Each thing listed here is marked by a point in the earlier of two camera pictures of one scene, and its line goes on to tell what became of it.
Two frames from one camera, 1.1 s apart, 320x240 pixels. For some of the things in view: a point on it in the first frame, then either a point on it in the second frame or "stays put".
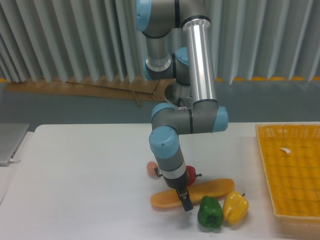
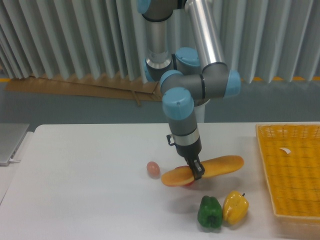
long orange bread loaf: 214,188 to 180,175
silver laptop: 11,135 stays put
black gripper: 180,185 to 189,151
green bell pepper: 210,212 stays put
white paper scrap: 286,150 stays put
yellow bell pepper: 235,207 stays put
